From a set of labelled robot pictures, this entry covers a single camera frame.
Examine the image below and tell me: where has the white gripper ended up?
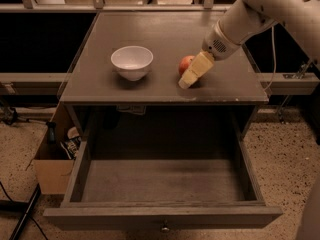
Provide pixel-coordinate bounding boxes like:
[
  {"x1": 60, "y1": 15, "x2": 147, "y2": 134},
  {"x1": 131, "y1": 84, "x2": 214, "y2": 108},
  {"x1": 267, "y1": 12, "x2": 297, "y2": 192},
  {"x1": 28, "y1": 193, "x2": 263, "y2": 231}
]
[{"x1": 178, "y1": 21, "x2": 241, "y2": 89}]

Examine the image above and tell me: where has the red apple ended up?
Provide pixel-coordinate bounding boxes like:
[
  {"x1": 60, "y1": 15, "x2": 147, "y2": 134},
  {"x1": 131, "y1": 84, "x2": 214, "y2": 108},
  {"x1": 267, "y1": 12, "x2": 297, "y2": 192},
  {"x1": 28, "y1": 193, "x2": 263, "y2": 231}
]
[{"x1": 178, "y1": 55, "x2": 194, "y2": 75}]

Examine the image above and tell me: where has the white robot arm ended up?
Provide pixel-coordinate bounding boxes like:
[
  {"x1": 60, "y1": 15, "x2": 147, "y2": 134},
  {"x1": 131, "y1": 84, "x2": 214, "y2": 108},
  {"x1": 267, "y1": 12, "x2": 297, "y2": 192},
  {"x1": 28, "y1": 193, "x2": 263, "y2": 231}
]
[{"x1": 179, "y1": 0, "x2": 320, "y2": 89}]

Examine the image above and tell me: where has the open grey top drawer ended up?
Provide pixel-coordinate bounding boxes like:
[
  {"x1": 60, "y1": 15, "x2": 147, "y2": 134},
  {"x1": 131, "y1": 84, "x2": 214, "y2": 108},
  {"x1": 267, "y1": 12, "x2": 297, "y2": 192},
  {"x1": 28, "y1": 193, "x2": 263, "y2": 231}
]
[{"x1": 43, "y1": 105, "x2": 284, "y2": 232}]

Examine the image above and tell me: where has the metal drawer knob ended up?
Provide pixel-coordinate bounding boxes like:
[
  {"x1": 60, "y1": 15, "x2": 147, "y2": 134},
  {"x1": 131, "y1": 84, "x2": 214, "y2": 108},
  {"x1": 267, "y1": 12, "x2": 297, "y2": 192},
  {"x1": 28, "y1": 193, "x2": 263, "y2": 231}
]
[{"x1": 161, "y1": 220, "x2": 170, "y2": 233}]

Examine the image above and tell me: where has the white ceramic bowl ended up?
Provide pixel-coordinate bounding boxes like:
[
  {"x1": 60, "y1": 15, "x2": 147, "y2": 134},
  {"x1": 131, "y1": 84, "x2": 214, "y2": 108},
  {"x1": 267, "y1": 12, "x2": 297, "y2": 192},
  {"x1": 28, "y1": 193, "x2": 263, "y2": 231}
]
[{"x1": 110, "y1": 46, "x2": 154, "y2": 81}]

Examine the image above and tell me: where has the grey wooden cabinet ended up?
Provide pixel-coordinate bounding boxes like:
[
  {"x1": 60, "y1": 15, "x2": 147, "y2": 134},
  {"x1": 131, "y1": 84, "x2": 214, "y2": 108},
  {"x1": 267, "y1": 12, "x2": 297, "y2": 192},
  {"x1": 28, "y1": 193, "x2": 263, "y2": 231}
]
[{"x1": 60, "y1": 12, "x2": 268, "y2": 140}]

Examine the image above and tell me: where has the paper label under cabinet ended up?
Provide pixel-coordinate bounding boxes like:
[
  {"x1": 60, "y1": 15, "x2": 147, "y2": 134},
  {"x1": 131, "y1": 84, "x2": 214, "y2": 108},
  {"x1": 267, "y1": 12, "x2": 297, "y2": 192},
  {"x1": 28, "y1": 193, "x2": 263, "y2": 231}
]
[{"x1": 116, "y1": 105, "x2": 146, "y2": 115}]

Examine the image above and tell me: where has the black snack bag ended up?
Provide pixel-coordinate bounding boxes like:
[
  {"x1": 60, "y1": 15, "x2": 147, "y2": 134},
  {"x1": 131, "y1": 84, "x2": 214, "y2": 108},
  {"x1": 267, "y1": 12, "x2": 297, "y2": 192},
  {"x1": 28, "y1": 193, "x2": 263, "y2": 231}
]
[{"x1": 60, "y1": 137, "x2": 81, "y2": 160}]

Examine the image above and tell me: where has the dark spray bottle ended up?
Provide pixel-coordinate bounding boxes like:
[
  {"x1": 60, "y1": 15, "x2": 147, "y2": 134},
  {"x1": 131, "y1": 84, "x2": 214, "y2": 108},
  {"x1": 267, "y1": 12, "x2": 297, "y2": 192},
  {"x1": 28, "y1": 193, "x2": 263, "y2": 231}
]
[{"x1": 46, "y1": 122, "x2": 56, "y2": 144}]

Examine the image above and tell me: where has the brown cardboard box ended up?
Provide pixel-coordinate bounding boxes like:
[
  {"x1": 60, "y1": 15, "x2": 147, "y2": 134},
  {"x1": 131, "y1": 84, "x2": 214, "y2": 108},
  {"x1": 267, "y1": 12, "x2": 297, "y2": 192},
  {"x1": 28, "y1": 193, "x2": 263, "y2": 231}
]
[{"x1": 33, "y1": 104, "x2": 80, "y2": 195}]

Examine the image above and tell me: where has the black floor stand bar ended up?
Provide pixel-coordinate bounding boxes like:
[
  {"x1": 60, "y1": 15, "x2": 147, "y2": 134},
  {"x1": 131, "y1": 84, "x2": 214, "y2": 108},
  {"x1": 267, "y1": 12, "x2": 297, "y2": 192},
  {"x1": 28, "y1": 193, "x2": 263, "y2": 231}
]
[{"x1": 0, "y1": 185, "x2": 41, "y2": 240}]

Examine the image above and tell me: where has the white cable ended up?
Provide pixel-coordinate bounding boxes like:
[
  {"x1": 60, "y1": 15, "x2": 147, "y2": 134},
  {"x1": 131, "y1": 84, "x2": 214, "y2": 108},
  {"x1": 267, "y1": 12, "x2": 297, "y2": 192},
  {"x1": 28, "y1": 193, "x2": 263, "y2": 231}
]
[{"x1": 263, "y1": 25, "x2": 278, "y2": 92}]

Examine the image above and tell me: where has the upper metal rail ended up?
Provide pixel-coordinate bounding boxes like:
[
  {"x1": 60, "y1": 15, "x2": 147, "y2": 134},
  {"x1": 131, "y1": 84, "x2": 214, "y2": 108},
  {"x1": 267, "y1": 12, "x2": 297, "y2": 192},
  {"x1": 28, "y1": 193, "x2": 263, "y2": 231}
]
[{"x1": 0, "y1": 4, "x2": 231, "y2": 13}]

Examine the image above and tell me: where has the black floor cable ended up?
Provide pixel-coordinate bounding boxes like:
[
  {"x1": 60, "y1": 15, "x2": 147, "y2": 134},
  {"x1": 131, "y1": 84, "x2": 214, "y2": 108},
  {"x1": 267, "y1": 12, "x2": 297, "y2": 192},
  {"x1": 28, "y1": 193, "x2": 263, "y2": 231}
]
[{"x1": 0, "y1": 181, "x2": 50, "y2": 240}]

